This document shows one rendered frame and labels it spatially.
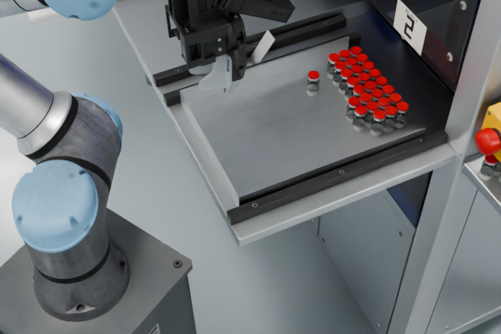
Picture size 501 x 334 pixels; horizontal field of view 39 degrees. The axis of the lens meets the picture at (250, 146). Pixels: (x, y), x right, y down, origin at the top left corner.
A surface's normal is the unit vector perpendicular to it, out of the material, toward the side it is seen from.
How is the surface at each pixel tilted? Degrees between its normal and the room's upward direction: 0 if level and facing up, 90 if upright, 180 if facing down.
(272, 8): 91
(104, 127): 50
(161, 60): 0
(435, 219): 90
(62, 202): 8
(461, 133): 90
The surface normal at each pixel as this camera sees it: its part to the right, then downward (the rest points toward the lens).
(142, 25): -0.01, -0.66
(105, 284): 0.75, 0.23
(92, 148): 0.60, -0.50
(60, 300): -0.17, 0.51
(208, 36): 0.42, 0.68
